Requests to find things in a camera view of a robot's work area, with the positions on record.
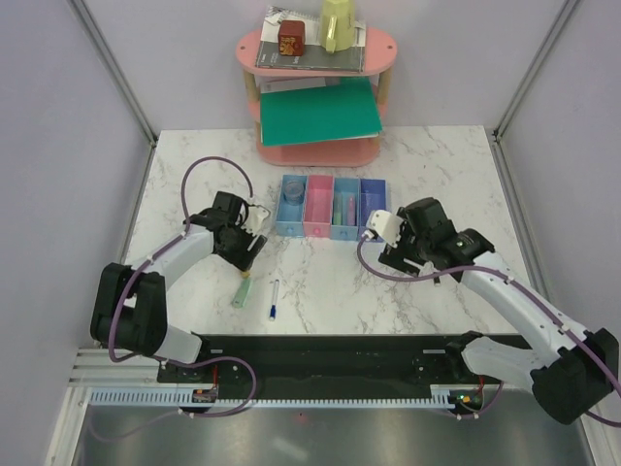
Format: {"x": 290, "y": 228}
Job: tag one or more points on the blue cap pen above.
{"x": 274, "y": 302}

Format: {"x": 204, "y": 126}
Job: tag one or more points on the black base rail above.
{"x": 394, "y": 361}

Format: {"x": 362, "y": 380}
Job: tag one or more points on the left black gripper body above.
{"x": 237, "y": 253}

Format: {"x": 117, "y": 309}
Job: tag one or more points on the pink drawer bin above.
{"x": 318, "y": 206}

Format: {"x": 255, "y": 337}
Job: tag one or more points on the pink highlighter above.
{"x": 350, "y": 211}

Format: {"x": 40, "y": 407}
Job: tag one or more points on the green highlighter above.
{"x": 338, "y": 209}
{"x": 240, "y": 297}

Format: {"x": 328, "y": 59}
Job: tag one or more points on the yellow plastic pitcher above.
{"x": 337, "y": 25}

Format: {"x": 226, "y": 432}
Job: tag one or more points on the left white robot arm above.
{"x": 130, "y": 310}

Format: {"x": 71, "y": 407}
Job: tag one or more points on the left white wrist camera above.
{"x": 256, "y": 219}

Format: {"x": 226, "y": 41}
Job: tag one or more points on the spiral notebook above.
{"x": 275, "y": 16}

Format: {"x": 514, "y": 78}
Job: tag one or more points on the green folder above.
{"x": 345, "y": 110}

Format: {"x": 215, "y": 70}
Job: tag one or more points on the red-brown cube box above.
{"x": 291, "y": 37}

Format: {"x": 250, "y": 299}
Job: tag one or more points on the grey setup manual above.
{"x": 314, "y": 57}

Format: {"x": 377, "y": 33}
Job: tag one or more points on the pink two-tier shelf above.
{"x": 380, "y": 55}

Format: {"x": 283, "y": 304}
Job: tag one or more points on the light blue cable duct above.
{"x": 201, "y": 396}

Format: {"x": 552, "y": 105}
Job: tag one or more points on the light blue drawer bin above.
{"x": 289, "y": 219}

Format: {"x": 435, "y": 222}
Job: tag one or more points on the sky blue drawer bin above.
{"x": 346, "y": 186}

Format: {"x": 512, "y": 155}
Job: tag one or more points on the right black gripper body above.
{"x": 410, "y": 247}

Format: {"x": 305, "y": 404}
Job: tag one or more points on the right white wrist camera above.
{"x": 384, "y": 225}

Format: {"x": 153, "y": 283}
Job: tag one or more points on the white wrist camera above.
{"x": 384, "y": 225}
{"x": 256, "y": 219}

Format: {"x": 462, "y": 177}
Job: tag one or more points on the clear cup of pins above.
{"x": 294, "y": 192}

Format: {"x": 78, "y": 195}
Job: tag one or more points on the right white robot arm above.
{"x": 566, "y": 367}

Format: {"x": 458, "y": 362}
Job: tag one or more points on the purple drawer bin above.
{"x": 372, "y": 197}

